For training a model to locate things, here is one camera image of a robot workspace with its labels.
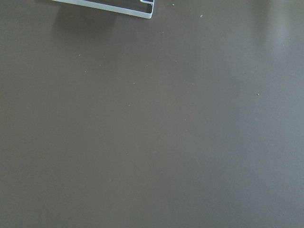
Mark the white wire cup rack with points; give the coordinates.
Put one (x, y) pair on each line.
(138, 8)

